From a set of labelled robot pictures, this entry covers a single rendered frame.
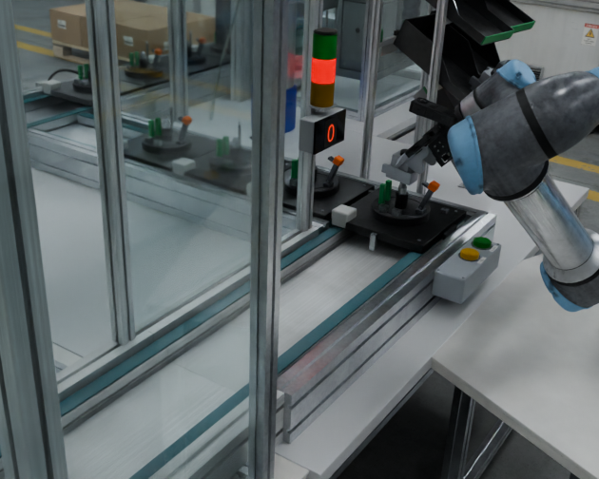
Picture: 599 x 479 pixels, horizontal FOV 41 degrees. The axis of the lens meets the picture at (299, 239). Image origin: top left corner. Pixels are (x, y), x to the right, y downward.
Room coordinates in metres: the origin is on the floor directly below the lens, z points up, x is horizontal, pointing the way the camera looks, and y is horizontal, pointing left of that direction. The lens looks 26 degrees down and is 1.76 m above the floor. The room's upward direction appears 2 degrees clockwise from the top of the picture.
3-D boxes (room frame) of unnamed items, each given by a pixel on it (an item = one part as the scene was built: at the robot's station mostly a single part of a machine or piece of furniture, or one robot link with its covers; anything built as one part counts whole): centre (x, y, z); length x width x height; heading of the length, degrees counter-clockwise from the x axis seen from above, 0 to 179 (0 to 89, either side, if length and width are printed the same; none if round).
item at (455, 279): (1.55, -0.37, 0.93); 0.21 x 0.07 x 0.06; 147
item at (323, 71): (1.65, -0.03, 1.33); 0.05 x 0.05 x 0.05
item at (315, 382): (1.43, -0.22, 0.91); 0.89 x 0.06 x 0.11; 147
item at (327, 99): (1.65, -0.03, 1.28); 0.05 x 0.05 x 0.05
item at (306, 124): (1.65, -0.03, 1.29); 0.12 x 0.05 x 0.25; 147
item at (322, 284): (1.50, -0.05, 0.91); 0.84 x 0.28 x 0.10; 147
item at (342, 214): (1.71, -0.10, 0.97); 0.05 x 0.05 x 0.04; 57
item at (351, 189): (1.88, -0.02, 1.01); 0.24 x 0.24 x 0.13; 57
